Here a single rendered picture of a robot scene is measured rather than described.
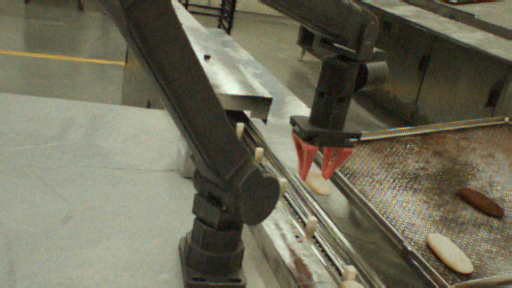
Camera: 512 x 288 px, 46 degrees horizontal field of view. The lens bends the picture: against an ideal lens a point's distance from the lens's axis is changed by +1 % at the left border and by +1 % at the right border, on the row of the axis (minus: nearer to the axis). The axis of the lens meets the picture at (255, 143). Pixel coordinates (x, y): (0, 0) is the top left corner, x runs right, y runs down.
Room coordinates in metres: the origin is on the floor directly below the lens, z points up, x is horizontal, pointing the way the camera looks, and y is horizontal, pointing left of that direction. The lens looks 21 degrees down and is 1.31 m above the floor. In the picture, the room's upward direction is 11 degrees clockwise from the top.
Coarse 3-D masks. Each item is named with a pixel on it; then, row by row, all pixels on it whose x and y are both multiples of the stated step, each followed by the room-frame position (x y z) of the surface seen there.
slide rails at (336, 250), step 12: (240, 120) 1.34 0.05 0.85; (252, 144) 1.19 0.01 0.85; (252, 156) 1.13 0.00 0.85; (264, 156) 1.14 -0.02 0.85; (276, 168) 1.09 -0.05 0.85; (288, 192) 0.99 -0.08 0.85; (288, 204) 0.94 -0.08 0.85; (300, 204) 0.95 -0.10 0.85; (300, 228) 0.86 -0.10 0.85; (324, 228) 0.88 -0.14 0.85; (312, 240) 0.83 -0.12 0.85; (324, 240) 0.84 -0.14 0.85; (336, 252) 0.81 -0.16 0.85; (324, 264) 0.77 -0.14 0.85; (348, 264) 0.78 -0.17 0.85; (336, 276) 0.74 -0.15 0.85; (360, 276) 0.75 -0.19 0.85
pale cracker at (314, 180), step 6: (312, 174) 0.90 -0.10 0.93; (318, 174) 0.91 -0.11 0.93; (306, 180) 0.88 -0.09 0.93; (312, 180) 0.88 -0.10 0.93; (318, 180) 0.88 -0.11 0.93; (324, 180) 0.89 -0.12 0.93; (312, 186) 0.86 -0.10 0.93; (318, 186) 0.86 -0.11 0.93; (324, 186) 0.86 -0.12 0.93; (318, 192) 0.85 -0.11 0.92; (324, 192) 0.85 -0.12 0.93; (330, 192) 0.86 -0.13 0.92
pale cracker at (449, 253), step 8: (432, 240) 0.80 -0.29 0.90; (440, 240) 0.80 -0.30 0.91; (448, 240) 0.80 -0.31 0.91; (432, 248) 0.79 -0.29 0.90; (440, 248) 0.78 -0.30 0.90; (448, 248) 0.78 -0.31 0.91; (456, 248) 0.78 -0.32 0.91; (440, 256) 0.77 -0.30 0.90; (448, 256) 0.76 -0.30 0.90; (456, 256) 0.76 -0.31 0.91; (464, 256) 0.76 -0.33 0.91; (448, 264) 0.75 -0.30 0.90; (456, 264) 0.75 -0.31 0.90; (464, 264) 0.75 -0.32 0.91; (464, 272) 0.74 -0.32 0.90
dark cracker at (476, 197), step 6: (462, 192) 0.96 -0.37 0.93; (468, 192) 0.96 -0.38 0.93; (474, 192) 0.96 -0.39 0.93; (468, 198) 0.94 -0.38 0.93; (474, 198) 0.94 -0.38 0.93; (480, 198) 0.94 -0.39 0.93; (486, 198) 0.94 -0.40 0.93; (474, 204) 0.93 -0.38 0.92; (480, 204) 0.92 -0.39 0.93; (486, 204) 0.92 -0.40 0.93; (492, 204) 0.92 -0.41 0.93; (486, 210) 0.91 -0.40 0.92; (492, 210) 0.91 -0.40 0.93; (498, 210) 0.91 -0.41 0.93; (498, 216) 0.90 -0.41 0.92
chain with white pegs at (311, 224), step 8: (240, 128) 1.25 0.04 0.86; (240, 136) 1.25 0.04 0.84; (256, 152) 1.12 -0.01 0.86; (256, 160) 1.12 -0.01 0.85; (264, 168) 1.10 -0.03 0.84; (280, 184) 0.99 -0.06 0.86; (288, 200) 0.97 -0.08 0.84; (296, 216) 0.92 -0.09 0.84; (312, 216) 0.87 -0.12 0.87; (304, 224) 0.90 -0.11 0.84; (312, 224) 0.86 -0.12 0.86; (312, 232) 0.86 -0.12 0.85; (320, 248) 0.83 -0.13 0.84; (328, 256) 0.81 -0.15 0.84; (344, 272) 0.74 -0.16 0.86; (352, 272) 0.73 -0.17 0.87; (344, 280) 0.73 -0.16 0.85; (352, 280) 0.73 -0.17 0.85
